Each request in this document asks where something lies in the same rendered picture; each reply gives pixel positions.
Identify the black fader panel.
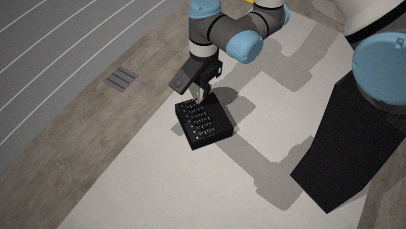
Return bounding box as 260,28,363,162
175,92,234,150

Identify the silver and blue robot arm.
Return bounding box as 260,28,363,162
168,0,406,115

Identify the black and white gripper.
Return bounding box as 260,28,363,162
189,48,223,104

